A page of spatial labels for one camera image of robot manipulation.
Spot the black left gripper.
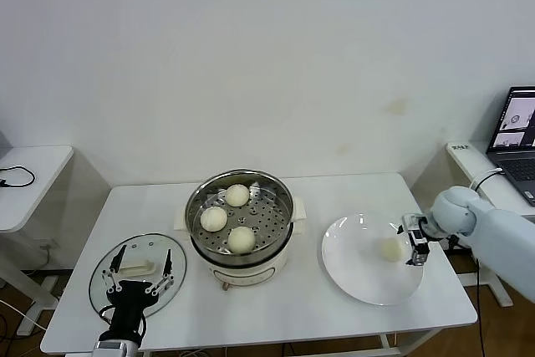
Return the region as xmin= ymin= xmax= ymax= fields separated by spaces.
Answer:
xmin=99 ymin=243 xmax=176 ymax=334

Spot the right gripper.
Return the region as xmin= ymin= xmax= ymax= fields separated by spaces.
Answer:
xmin=391 ymin=212 xmax=432 ymax=268

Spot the glass lid with cream handle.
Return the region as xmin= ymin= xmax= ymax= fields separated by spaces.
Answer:
xmin=89 ymin=231 xmax=188 ymax=319

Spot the white steamed baozi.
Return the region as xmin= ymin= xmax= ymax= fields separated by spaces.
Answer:
xmin=200 ymin=206 xmax=229 ymax=233
xmin=378 ymin=237 xmax=405 ymax=263
xmin=225 ymin=183 xmax=251 ymax=207
xmin=227 ymin=226 xmax=257 ymax=254

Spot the stainless steel steamer basket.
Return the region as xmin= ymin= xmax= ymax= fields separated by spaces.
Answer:
xmin=174 ymin=169 xmax=309 ymax=264

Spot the white round plate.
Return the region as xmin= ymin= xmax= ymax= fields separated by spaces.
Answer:
xmin=321 ymin=213 xmax=425 ymax=307

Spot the white side table with label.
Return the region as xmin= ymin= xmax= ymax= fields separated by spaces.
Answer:
xmin=443 ymin=140 xmax=535 ymax=308

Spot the cream electric cooker base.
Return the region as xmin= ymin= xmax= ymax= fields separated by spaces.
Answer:
xmin=173 ymin=206 xmax=309 ymax=293

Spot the white side table beige panel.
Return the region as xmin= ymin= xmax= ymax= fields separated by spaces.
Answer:
xmin=0 ymin=144 xmax=113 ymax=336

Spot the grey laptop with keyboard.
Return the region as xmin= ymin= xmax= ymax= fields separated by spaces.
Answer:
xmin=487 ymin=86 xmax=535 ymax=207

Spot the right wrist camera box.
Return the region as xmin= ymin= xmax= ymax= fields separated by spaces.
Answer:
xmin=405 ymin=227 xmax=428 ymax=247

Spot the black laptop power cable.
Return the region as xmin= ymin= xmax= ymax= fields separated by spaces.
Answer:
xmin=447 ymin=168 xmax=505 ymax=357

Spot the white cable strip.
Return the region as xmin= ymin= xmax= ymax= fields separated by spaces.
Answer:
xmin=468 ymin=167 xmax=505 ymax=191

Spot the white work table frame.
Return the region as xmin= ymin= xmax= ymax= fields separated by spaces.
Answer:
xmin=375 ymin=329 xmax=444 ymax=357

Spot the white floor cable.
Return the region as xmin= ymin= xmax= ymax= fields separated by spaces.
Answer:
xmin=0 ymin=298 xmax=48 ymax=332

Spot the black looped cable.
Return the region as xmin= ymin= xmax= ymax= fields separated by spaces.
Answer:
xmin=0 ymin=164 xmax=37 ymax=188

